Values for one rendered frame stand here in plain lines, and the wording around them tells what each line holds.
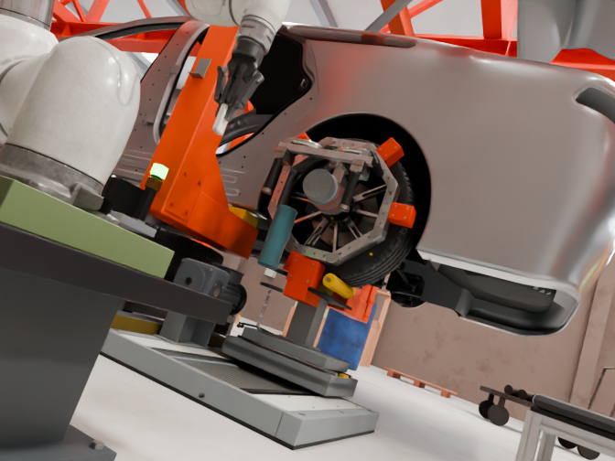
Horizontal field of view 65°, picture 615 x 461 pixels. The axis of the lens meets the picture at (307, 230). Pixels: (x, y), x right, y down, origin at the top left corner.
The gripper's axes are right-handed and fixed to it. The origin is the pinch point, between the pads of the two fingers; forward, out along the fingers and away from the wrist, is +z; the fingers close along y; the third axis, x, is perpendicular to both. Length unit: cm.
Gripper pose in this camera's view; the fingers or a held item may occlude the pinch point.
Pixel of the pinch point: (221, 119)
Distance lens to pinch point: 122.0
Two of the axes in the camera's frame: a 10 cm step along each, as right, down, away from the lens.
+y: 9.0, 2.5, -3.5
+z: -3.3, 9.3, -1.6
